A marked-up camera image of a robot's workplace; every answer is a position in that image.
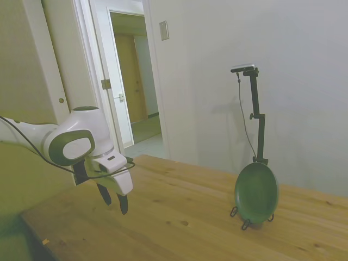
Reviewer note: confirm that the grey exterior camera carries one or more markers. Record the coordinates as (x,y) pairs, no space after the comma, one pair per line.
(243,67)

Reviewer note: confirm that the brown wooden door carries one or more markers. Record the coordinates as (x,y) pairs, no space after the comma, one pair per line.
(130,79)

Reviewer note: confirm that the brass door hinge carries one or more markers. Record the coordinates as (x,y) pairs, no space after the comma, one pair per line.
(105,84)

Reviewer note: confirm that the white open door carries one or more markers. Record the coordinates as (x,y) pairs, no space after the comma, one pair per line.
(114,81)

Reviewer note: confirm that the white closet door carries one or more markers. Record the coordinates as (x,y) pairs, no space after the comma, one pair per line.
(32,54)

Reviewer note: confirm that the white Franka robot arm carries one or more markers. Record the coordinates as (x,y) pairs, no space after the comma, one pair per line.
(81,122)

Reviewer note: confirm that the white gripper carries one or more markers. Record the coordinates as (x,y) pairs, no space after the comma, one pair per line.
(119,176)

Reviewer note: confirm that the dark green round plate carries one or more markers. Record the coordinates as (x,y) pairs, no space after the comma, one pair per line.
(257,193)

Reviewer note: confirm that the grey wall switch plate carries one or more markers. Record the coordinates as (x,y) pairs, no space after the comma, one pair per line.
(164,30)

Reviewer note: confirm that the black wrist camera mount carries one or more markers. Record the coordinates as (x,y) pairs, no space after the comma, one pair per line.
(79,174)

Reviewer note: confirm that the metal door latch plate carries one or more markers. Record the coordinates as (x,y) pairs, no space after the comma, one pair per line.
(121,97)

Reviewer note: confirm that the black camera stand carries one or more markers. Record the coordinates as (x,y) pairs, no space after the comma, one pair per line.
(261,130)

